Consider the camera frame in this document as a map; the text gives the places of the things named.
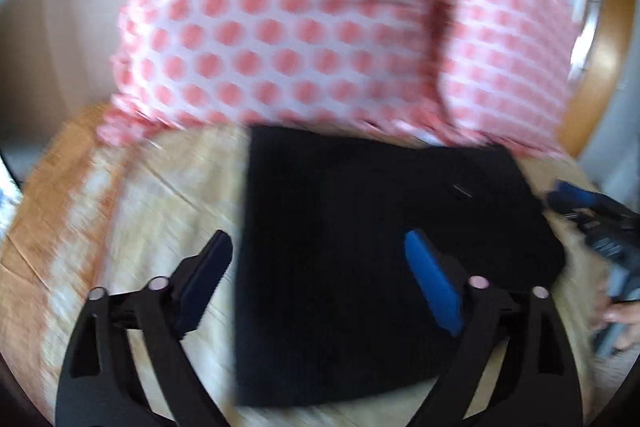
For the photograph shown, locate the person's right hand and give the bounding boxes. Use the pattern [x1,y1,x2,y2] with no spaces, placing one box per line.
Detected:
[594,291,640,353]

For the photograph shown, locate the pink polka dot pillow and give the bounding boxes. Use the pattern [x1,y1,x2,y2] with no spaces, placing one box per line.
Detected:
[97,0,453,145]
[432,0,577,158]

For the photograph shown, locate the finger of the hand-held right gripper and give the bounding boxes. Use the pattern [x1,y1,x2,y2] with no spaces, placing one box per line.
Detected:
[545,180,602,223]

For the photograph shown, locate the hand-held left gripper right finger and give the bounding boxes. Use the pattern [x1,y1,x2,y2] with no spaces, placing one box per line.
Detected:
[403,230,584,427]

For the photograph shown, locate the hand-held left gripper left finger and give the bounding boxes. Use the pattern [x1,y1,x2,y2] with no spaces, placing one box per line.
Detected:
[57,230,234,427]

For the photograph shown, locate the black pants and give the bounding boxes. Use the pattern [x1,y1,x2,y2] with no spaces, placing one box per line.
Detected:
[234,124,567,408]

